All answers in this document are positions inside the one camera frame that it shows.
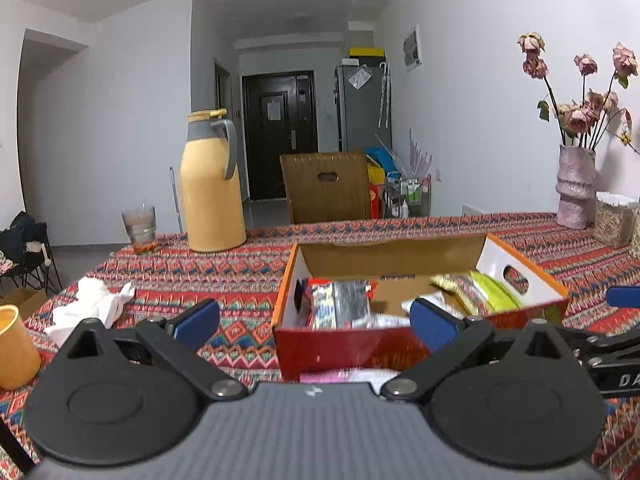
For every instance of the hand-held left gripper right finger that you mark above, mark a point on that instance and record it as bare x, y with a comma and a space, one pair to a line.
430, 322

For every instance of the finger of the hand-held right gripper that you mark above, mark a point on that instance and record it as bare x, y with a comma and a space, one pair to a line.
625, 296
595, 342

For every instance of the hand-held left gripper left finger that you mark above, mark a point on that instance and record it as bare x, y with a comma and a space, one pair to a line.
195, 320

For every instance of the green striped snack packet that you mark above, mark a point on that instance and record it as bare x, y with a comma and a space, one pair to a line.
457, 287

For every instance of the lime green snack packet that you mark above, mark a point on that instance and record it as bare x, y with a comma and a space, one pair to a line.
495, 290

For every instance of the orange cardboard box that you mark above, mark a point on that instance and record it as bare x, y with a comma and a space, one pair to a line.
340, 355

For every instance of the red white snack packet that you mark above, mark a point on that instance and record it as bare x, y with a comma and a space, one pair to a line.
322, 305

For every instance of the pink snack packet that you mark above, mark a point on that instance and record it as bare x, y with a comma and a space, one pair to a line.
330, 376

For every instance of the small floral vase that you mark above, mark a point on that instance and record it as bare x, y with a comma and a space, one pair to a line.
636, 240

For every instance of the woven tissue box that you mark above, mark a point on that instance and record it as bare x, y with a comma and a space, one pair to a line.
615, 220

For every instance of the white crumpled cloth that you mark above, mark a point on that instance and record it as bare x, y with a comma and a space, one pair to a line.
95, 305

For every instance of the glass cup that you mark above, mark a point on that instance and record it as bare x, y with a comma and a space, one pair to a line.
140, 227

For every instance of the pink ceramic vase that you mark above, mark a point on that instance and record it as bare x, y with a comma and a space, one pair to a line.
575, 190

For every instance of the yellow thermos jug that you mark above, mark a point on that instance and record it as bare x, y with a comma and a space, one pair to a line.
210, 200

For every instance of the yellow flower twigs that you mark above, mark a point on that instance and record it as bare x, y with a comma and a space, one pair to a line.
625, 137

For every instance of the translucent purple decoration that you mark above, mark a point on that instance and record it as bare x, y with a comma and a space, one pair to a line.
420, 157

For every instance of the wooden chair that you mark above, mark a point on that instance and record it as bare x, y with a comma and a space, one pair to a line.
310, 200

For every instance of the blue plastic item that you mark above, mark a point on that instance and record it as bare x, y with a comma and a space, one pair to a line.
380, 162

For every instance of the brown cardboard box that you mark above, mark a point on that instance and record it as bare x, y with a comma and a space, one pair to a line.
25, 302

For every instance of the dark door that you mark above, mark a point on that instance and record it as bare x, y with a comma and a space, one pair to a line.
260, 160

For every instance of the yellow cup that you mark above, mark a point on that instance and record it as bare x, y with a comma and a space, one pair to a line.
17, 350

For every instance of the dried pink roses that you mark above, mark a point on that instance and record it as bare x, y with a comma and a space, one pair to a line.
580, 115

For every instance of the black chair with clothes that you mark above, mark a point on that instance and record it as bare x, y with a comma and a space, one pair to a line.
25, 240

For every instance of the grey refrigerator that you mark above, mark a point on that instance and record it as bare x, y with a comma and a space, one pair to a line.
360, 120

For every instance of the white paper notice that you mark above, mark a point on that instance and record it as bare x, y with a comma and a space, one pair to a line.
273, 110

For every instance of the white folded umbrella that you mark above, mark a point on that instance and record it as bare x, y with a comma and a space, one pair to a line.
384, 95

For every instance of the clear plastic bag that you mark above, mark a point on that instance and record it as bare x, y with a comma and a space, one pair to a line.
360, 77

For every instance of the yellow black box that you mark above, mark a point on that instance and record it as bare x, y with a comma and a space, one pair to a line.
367, 53

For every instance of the white wall panel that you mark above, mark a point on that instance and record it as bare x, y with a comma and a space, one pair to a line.
412, 47

